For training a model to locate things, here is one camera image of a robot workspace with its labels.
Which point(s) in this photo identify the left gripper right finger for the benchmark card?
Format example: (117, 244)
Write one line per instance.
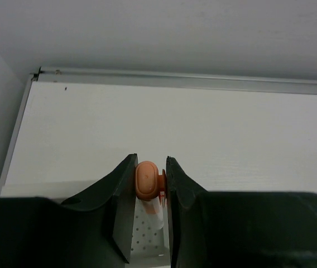
(238, 229)

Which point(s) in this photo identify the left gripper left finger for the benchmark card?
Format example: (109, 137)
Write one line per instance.
(90, 229)

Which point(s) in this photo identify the orange capped white marker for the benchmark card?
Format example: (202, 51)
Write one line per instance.
(150, 186)

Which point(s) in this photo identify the white slatted organizer bin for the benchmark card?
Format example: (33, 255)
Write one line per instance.
(150, 239)

